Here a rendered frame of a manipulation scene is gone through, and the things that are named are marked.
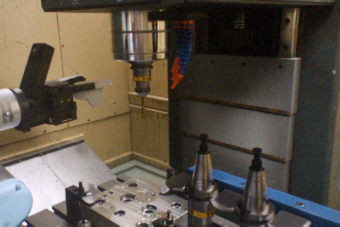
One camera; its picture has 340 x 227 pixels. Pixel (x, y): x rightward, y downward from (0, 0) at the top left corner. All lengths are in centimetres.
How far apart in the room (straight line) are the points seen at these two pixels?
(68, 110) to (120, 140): 155
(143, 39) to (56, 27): 114
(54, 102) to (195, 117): 78
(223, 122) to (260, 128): 15
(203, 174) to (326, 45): 64
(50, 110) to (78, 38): 129
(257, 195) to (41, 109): 44
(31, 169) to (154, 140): 76
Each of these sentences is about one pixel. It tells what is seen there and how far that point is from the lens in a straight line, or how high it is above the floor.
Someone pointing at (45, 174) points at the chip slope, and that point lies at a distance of 186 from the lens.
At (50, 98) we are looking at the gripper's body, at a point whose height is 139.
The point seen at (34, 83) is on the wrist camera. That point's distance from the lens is 70.
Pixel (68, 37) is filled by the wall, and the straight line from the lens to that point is 195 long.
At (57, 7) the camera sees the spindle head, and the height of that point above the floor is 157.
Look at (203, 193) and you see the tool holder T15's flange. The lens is 65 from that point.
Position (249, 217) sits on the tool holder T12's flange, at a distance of 61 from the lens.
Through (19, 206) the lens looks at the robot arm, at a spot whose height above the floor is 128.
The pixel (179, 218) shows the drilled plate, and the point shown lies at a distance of 103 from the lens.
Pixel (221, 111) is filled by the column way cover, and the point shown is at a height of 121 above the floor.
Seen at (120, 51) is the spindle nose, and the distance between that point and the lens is 85.
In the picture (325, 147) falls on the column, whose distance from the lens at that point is 120.
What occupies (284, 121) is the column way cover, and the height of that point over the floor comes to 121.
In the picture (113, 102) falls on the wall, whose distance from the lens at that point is 217.
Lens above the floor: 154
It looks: 14 degrees down
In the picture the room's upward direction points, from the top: 2 degrees counter-clockwise
